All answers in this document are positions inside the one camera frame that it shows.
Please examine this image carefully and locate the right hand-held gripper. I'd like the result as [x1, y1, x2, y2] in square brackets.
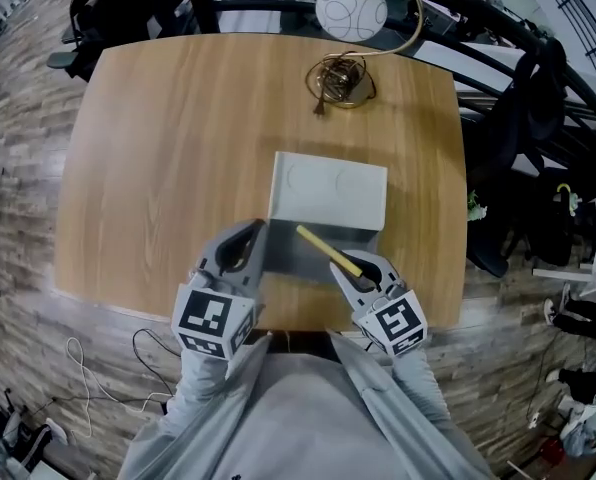
[328, 250, 429, 357]

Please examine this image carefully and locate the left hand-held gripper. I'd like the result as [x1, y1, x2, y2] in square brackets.
[171, 219, 270, 361]

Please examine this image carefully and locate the yellow pencil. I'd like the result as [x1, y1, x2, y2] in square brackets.
[295, 224, 364, 277]

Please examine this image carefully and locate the grey drawer box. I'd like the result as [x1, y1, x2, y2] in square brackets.
[261, 150, 390, 289]

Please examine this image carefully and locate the person's left forearm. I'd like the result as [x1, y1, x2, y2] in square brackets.
[160, 350, 240, 420]

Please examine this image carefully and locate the person's right forearm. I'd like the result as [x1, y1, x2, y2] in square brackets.
[389, 350, 452, 425]

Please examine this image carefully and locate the small green plant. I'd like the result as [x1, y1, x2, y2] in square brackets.
[466, 189, 489, 222]

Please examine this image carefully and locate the person's grey hoodie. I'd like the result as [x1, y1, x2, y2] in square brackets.
[117, 331, 495, 480]

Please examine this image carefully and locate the yellow green item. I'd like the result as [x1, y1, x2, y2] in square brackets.
[554, 182, 582, 217]

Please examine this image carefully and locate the black office chair with headrest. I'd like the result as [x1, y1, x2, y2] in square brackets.
[497, 36, 572, 179]

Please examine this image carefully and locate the red object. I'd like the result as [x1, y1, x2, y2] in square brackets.
[539, 437, 567, 465]

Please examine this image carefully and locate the brass lamp with globe shade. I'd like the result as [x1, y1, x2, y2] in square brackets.
[304, 0, 425, 118]

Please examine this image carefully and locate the wooden table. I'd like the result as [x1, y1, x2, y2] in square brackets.
[131, 0, 596, 169]

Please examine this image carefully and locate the black floor cable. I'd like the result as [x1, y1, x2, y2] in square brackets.
[131, 327, 180, 385]

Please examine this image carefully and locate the white floor cable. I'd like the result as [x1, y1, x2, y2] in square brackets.
[66, 336, 173, 440]

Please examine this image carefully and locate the black wall railing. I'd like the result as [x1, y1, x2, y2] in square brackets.
[530, 0, 596, 80]

